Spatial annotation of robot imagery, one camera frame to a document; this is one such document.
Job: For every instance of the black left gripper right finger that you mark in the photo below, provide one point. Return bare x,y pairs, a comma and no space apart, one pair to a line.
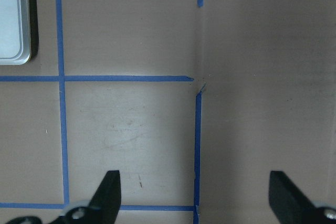
290,205

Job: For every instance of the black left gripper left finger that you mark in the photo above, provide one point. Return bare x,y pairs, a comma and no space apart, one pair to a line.
103,207

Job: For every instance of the bottom horizontal blue tape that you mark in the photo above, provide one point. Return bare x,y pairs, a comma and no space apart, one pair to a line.
123,207

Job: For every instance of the vertical blue tape right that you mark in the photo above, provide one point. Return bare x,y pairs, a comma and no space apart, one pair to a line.
197,154

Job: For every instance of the horizontal blue tape line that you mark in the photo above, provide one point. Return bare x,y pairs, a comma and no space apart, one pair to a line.
96,79

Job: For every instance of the long vertical blue tape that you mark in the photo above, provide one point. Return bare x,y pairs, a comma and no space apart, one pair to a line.
62,102

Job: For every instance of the white electronic kitchen scale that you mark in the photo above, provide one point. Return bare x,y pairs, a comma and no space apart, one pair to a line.
19,31

